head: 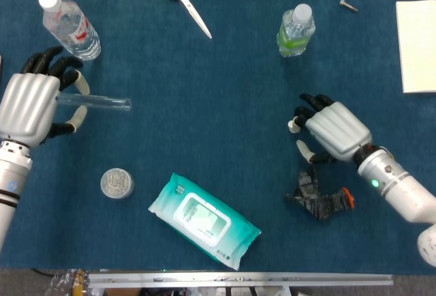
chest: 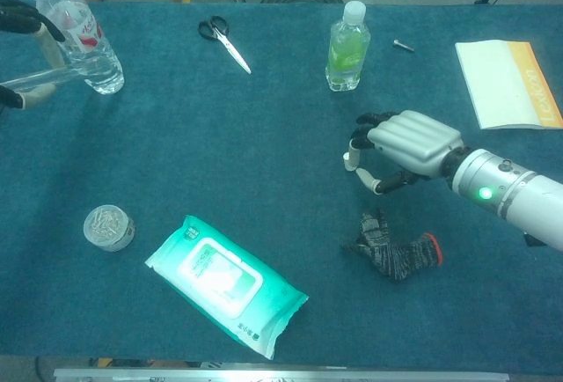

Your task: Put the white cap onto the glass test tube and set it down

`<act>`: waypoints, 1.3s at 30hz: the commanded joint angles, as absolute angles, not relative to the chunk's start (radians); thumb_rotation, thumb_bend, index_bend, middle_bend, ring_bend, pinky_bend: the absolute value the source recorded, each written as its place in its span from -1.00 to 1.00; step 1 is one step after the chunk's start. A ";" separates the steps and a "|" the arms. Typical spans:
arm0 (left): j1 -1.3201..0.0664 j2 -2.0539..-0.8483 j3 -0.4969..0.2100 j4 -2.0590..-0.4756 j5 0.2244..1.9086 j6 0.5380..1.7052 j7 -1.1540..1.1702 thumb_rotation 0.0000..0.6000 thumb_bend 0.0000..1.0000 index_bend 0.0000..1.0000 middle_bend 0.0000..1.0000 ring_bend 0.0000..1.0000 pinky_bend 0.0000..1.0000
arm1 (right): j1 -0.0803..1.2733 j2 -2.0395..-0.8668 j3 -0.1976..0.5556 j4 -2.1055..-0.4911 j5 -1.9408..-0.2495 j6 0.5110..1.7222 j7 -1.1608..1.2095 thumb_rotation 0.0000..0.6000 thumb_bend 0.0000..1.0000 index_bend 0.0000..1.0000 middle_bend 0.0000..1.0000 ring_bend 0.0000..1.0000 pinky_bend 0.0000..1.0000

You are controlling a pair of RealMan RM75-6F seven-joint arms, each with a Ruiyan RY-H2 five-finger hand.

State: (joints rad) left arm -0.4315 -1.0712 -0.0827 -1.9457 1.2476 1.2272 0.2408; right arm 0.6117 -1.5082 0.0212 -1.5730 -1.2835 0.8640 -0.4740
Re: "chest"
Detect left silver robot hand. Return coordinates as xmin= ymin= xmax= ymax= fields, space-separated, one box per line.
xmin=0 ymin=0 xmax=68 ymax=111

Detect clear bottle with green label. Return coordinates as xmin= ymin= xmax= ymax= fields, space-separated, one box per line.
xmin=325 ymin=0 xmax=372 ymax=92

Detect green wet wipes pack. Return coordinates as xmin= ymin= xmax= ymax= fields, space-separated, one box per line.
xmin=144 ymin=215 xmax=311 ymax=361

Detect round clear jar of clips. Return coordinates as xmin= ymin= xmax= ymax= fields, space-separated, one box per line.
xmin=83 ymin=204 xmax=137 ymax=253

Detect transparent glass test tube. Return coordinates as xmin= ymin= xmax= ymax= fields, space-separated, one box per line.
xmin=0 ymin=66 xmax=85 ymax=92

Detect white paper sheet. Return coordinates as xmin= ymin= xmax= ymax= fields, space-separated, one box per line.
xmin=454 ymin=40 xmax=563 ymax=131

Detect aluminium frame rail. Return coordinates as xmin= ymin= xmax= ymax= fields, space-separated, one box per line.
xmin=53 ymin=367 xmax=510 ymax=382

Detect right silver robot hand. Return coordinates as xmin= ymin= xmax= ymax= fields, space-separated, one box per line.
xmin=342 ymin=110 xmax=467 ymax=196

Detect black-handled scissors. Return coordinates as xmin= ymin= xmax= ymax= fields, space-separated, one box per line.
xmin=197 ymin=15 xmax=253 ymax=76

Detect clear bottle with red label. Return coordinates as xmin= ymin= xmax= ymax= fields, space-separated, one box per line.
xmin=22 ymin=0 xmax=126 ymax=96

